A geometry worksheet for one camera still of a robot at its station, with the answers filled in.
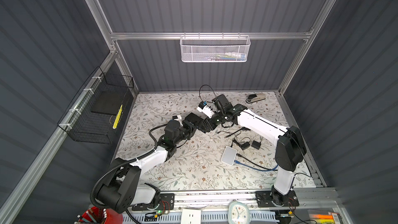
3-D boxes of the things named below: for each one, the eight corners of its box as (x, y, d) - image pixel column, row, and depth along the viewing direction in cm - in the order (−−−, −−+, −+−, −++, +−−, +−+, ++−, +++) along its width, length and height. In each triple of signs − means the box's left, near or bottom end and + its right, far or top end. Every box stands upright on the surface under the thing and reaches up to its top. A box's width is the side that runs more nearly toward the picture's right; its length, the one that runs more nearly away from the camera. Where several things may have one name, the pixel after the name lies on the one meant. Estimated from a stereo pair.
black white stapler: (247, 103, 115) (248, 99, 112) (244, 99, 118) (245, 95, 115) (265, 99, 118) (266, 95, 115) (261, 95, 121) (263, 91, 118)
